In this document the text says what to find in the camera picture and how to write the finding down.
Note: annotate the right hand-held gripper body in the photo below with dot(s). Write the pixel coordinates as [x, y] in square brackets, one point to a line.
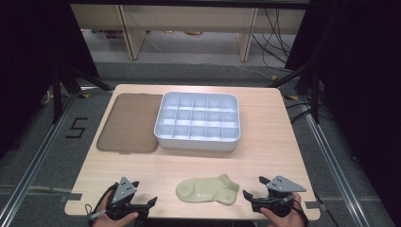
[279, 192]

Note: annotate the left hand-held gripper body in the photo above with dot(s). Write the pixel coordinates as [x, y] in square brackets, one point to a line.
[123, 192]

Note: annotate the pale green ankle sock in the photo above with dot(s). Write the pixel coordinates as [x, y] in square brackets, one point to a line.
[206, 191]

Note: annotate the person's right hand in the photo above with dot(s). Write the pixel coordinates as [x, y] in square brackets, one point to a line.
[283, 220]

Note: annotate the person's left hand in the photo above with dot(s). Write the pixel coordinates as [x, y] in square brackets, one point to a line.
[110, 219]

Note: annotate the grey tape strip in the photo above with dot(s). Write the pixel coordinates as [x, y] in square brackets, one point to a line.
[313, 205]
[72, 197]

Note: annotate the brown translucent box lid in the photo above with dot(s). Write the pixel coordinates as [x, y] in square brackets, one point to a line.
[130, 124]

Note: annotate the white divided storage box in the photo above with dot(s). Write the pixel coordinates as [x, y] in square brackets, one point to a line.
[197, 119]

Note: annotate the black metal stand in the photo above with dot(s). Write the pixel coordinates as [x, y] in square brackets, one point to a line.
[313, 94]
[58, 94]

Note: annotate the black curtain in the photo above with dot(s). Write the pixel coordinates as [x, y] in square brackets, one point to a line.
[356, 78]
[38, 47]

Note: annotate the beige wooden desk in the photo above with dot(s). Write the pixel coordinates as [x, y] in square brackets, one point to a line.
[189, 22]

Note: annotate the aluminium floor rail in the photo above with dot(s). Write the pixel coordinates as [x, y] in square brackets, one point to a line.
[34, 160]
[334, 167]

